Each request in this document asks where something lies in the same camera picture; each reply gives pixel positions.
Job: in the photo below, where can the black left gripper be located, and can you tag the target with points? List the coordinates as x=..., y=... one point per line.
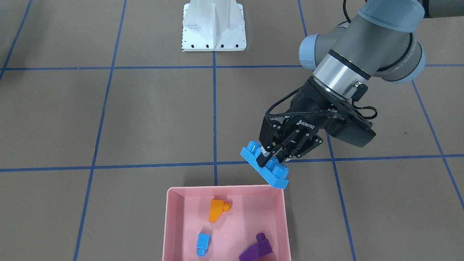
x=303, y=108

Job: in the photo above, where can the purple curved block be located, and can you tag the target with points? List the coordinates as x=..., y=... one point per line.
x=258, y=250

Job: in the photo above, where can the long blue block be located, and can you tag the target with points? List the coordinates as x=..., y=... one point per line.
x=273, y=172

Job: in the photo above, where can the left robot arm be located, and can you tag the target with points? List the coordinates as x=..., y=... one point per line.
x=378, y=42

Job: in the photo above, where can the small blue block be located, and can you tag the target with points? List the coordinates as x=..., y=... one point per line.
x=202, y=244

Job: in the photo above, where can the orange sloped block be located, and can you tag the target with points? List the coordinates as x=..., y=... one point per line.
x=217, y=207

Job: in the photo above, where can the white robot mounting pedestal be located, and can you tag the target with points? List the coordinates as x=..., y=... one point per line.
x=213, y=25

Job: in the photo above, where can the pink plastic box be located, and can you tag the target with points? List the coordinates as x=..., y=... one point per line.
x=254, y=209

